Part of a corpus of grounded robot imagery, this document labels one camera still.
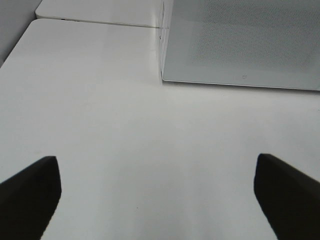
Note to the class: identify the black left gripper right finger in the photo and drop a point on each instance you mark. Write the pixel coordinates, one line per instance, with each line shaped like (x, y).
(289, 199)

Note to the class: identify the white microwave door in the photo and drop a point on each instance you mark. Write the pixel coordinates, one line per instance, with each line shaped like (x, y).
(240, 42)

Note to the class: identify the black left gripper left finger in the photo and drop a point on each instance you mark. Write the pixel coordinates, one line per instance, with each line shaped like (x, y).
(29, 199)

